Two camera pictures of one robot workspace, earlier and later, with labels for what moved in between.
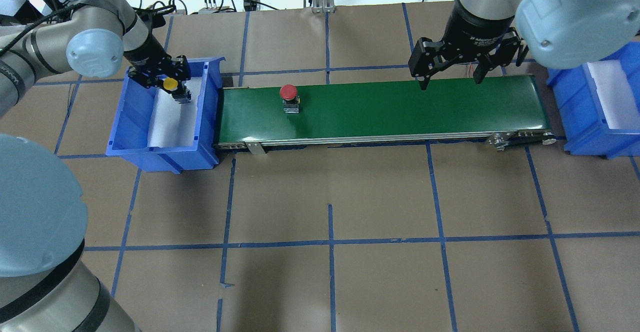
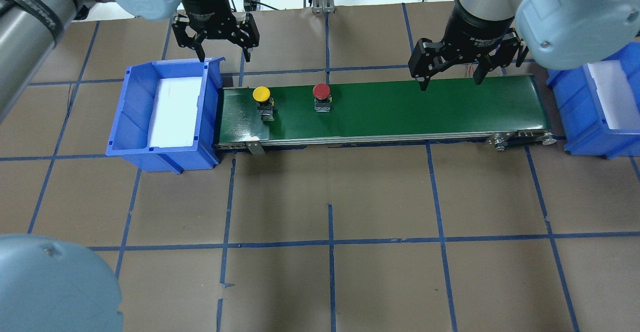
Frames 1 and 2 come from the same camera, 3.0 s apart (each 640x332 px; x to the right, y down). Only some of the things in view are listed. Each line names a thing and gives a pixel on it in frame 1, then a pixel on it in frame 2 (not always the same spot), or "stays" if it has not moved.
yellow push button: [181, 94] -> [265, 104]
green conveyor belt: [501, 109] stays
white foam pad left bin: [172, 124] stays
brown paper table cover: [527, 238] stays
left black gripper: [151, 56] -> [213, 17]
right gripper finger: [429, 57] stays
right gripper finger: [502, 55] stays
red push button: [291, 100] -> [323, 99]
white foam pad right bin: [620, 107] stays
